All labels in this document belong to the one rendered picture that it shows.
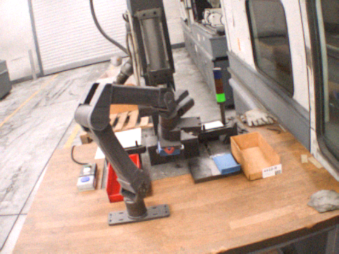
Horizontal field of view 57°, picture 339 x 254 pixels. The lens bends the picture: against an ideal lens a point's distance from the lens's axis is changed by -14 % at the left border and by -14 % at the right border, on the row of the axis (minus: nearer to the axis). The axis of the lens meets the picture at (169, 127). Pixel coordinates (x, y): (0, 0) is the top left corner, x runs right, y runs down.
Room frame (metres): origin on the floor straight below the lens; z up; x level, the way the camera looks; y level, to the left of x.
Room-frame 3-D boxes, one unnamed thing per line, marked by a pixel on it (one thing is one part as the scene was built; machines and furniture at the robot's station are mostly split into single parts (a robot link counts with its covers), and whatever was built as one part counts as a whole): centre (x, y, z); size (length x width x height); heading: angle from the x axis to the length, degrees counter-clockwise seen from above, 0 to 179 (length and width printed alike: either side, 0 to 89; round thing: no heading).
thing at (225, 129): (1.39, -0.18, 0.95); 0.15 x 0.03 x 0.10; 92
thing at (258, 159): (1.17, -0.29, 0.93); 0.25 x 0.13 x 0.08; 2
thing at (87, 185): (1.21, 0.36, 0.90); 0.07 x 0.07 x 0.06; 2
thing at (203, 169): (1.18, -0.13, 0.91); 0.17 x 0.16 x 0.02; 92
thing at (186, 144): (1.36, 0.00, 0.94); 0.20 x 0.10 x 0.07; 92
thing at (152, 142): (1.36, 0.00, 0.98); 0.20 x 0.10 x 0.01; 92
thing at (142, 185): (0.96, 0.14, 1.00); 0.09 x 0.06 x 0.06; 41
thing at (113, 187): (1.19, 0.20, 0.93); 0.25 x 0.12 x 0.06; 2
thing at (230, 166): (1.16, -0.18, 0.93); 0.15 x 0.07 x 0.03; 3
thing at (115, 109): (4.86, 0.56, 0.40); 0.67 x 0.60 x 0.50; 174
